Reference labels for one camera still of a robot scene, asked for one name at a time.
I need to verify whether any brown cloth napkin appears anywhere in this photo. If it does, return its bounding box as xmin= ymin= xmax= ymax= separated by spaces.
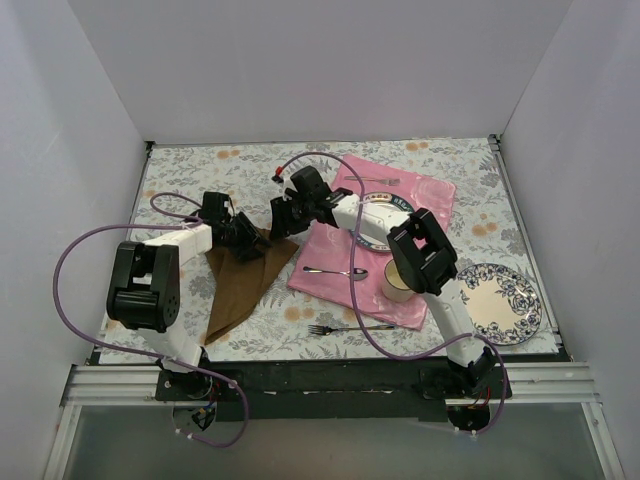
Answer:
xmin=203 ymin=239 xmax=299 ymax=345

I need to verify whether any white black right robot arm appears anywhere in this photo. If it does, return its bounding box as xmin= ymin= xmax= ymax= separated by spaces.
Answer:
xmin=270 ymin=166 xmax=497 ymax=398

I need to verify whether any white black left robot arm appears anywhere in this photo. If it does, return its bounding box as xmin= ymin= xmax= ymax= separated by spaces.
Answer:
xmin=106 ymin=192 xmax=271 ymax=400

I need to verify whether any pink floral placemat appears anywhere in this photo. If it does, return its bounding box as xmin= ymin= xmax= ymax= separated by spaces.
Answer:
xmin=288 ymin=155 xmax=456 ymax=330

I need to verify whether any floral tablecloth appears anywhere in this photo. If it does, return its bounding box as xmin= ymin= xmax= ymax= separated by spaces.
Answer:
xmin=98 ymin=138 xmax=560 ymax=365

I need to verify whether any green rimmed white plate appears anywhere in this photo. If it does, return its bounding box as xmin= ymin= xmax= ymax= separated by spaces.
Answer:
xmin=357 ymin=191 xmax=415 ymax=254

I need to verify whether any silver fork on placemat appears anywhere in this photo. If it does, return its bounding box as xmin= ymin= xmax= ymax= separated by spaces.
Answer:
xmin=344 ymin=175 xmax=401 ymax=186

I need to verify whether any silver spoon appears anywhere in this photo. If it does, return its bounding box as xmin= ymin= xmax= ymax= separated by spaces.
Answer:
xmin=303 ymin=266 xmax=369 ymax=281

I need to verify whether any dark fork on tablecloth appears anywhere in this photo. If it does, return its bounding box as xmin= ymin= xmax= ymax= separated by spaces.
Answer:
xmin=308 ymin=325 xmax=396 ymax=336

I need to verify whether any cream mug dark rim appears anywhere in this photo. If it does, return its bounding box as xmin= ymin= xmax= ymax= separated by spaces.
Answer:
xmin=381 ymin=260 xmax=414 ymax=303

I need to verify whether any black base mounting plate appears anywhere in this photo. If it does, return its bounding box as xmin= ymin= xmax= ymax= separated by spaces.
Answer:
xmin=155 ymin=358 xmax=512 ymax=422

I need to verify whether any blue floral white plate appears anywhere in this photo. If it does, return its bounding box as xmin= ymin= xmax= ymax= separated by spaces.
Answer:
xmin=457 ymin=263 xmax=542 ymax=347

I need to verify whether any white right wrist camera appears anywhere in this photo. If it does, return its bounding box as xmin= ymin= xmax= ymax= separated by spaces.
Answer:
xmin=272 ymin=167 xmax=297 ymax=200

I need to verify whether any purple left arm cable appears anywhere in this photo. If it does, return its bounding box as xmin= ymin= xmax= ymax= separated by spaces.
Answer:
xmin=54 ymin=191 xmax=252 ymax=448

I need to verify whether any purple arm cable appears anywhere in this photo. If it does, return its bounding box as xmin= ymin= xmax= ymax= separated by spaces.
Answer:
xmin=54 ymin=191 xmax=252 ymax=448
xmin=273 ymin=151 xmax=511 ymax=437

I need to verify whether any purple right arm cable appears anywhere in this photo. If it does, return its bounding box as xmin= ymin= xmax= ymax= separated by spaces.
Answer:
xmin=273 ymin=151 xmax=511 ymax=437

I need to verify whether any aluminium table frame rail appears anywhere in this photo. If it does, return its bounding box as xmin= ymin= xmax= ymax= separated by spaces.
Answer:
xmin=42 ymin=133 xmax=626 ymax=480

